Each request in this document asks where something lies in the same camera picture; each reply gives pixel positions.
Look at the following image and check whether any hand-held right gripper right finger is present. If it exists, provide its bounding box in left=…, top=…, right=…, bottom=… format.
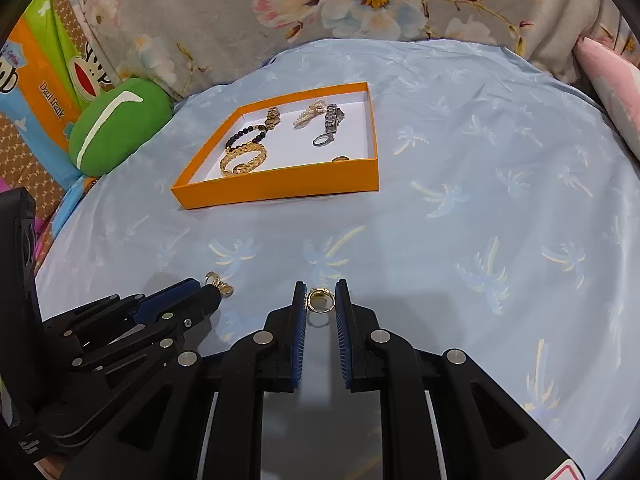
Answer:
left=335, top=279, right=586, bottom=480

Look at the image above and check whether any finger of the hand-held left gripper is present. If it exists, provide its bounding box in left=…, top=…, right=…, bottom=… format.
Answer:
left=70, top=286, right=222, bottom=373
left=42, top=278, right=202, bottom=342

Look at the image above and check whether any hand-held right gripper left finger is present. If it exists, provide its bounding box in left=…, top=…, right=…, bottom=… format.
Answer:
left=60, top=281, right=307, bottom=480

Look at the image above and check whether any gold drop earring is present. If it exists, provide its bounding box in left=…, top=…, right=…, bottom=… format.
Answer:
left=204, top=271, right=235, bottom=297

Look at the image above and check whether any small gold ring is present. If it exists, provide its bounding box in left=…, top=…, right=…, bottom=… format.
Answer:
left=306, top=287, right=337, bottom=313

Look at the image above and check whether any orange shallow box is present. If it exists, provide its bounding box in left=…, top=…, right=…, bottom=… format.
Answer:
left=170, top=81, right=381, bottom=210

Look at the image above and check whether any gold woven bangle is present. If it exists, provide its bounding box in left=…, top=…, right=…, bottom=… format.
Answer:
left=219, top=142, right=268, bottom=177

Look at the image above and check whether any black bead bracelet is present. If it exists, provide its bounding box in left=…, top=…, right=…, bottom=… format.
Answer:
left=225, top=122, right=271, bottom=150

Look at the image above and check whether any silver link watch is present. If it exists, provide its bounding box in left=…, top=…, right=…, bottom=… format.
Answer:
left=322, top=103, right=347, bottom=137

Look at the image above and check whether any pearl multi-strand bracelet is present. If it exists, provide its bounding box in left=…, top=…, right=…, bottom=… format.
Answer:
left=292, top=101, right=328, bottom=129

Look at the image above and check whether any green pillow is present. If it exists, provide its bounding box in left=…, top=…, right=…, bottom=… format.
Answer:
left=67, top=77, right=173, bottom=176

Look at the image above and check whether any light blue palm print sheet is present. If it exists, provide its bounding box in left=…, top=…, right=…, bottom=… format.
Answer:
left=35, top=37, right=640, bottom=480

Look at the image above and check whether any colourful cartoon print blanket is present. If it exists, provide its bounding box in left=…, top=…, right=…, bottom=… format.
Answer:
left=0, top=0, right=131, bottom=241

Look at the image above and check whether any floral grey pillow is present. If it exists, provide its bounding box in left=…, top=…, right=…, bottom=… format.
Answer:
left=65, top=0, right=640, bottom=103

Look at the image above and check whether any pink pillow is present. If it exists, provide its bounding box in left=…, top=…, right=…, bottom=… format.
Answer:
left=572, top=37, right=640, bottom=161

